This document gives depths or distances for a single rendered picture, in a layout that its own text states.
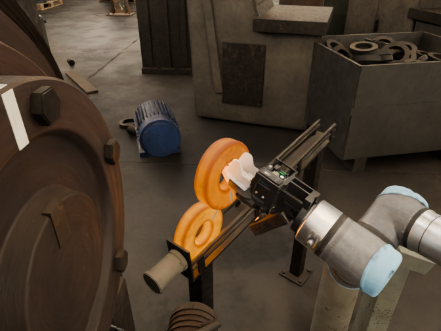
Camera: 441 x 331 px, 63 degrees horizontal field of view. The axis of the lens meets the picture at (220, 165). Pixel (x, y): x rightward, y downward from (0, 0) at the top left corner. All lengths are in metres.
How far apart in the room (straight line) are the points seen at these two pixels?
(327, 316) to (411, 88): 1.63
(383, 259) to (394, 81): 1.87
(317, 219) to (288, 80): 2.33
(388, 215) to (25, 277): 0.68
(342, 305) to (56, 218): 1.09
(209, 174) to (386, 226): 0.36
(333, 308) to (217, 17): 2.27
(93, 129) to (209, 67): 2.74
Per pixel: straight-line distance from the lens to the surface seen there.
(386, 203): 0.81
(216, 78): 3.03
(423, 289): 1.94
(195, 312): 0.98
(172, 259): 0.88
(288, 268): 1.82
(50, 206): 0.26
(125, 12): 9.07
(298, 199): 0.68
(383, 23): 4.36
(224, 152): 0.72
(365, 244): 0.65
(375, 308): 1.39
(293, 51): 2.86
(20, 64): 0.33
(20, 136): 0.24
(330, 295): 1.25
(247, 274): 1.78
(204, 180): 0.71
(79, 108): 0.31
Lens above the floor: 1.32
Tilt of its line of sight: 31 degrees down
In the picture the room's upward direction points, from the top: straight up
